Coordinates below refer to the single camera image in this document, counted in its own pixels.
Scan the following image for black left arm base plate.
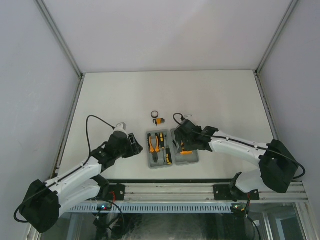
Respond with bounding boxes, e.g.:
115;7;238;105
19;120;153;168
95;183;126;202

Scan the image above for grey plastic tool case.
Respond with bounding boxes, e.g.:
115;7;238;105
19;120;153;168
146;129;199;169

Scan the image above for black electrical tape roll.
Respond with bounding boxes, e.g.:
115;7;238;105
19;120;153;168
150;110;159;119

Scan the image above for grey slotted cable duct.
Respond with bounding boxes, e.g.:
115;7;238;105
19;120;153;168
67;202;232;214

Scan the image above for aluminium front rail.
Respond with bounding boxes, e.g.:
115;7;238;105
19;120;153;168
117;182;309;203

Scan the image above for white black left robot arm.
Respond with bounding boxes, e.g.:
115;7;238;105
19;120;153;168
16;131;143;233

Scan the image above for long black yellow screwdriver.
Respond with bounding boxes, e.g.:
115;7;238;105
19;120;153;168
159;132;166;161

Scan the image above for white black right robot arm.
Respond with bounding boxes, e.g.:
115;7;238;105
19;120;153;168
173;119;299;201

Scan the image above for short yellow black screwdriver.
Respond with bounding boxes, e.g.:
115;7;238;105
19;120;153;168
165;147;172;165

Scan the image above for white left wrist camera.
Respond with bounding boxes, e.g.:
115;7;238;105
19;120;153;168
113;122;127;134

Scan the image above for black camera cable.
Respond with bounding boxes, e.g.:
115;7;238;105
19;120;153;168
13;115;116;223
173;113;306;180

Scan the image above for right aluminium frame post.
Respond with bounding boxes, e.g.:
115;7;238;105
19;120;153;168
254;0;301;75

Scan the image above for orange hex key set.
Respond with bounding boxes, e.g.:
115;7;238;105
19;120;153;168
153;118;165;125

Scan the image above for aluminium frame post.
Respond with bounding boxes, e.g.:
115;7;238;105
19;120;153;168
33;0;85;78
254;0;301;75

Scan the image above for black right camera cable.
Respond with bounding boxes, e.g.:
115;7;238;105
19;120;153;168
173;113;306;180

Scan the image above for black left camera cable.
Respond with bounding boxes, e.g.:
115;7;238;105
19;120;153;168
13;115;116;223

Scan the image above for orange black pliers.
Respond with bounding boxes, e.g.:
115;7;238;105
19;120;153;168
147;133;160;163

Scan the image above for left aluminium frame post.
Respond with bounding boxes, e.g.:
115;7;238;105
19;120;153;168
33;0;85;78

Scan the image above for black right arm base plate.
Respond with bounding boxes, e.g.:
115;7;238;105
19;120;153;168
213;184;260;202

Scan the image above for orange tape measure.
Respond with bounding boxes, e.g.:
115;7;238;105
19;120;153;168
176;140;193;155

